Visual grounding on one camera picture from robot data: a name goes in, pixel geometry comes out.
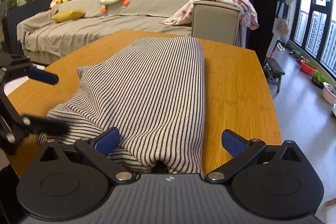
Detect black tray of green sprouts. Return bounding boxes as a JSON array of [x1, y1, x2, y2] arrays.
[[312, 70, 328, 88]]

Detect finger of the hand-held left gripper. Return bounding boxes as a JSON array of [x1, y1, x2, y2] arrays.
[[0, 54, 59, 85], [0, 86, 69, 156]]

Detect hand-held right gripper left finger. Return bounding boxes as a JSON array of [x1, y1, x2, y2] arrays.
[[40, 127, 135, 184]]

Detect beige hanging cloth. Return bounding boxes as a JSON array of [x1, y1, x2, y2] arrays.
[[274, 17, 290, 36]]

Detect red basin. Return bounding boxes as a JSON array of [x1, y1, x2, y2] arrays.
[[300, 60, 318, 75]]

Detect black cabinet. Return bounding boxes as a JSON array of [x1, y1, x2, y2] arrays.
[[4, 7, 30, 56]]

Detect white marble side table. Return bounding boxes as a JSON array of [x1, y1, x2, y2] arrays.
[[3, 76, 32, 95]]

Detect dark wooden stool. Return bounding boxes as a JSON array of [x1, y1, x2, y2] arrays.
[[263, 56, 286, 93]]

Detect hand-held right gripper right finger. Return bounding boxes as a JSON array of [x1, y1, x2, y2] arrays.
[[205, 129, 301, 184]]

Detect small yellow pillow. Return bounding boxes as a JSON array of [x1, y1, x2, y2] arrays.
[[50, 9, 87, 23]]

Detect white slippers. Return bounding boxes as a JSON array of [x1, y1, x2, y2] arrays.
[[273, 40, 286, 52]]

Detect striped knit garment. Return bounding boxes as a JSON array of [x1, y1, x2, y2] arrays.
[[37, 36, 205, 178]]

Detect pink floral blanket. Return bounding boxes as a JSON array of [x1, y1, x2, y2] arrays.
[[157, 0, 260, 30]]

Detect black framed window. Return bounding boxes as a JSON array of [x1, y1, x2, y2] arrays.
[[289, 0, 336, 72]]

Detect grey covered sofa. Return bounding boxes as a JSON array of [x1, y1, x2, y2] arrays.
[[16, 0, 248, 65]]

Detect pink basin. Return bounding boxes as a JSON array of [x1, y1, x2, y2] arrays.
[[322, 82, 336, 105]]

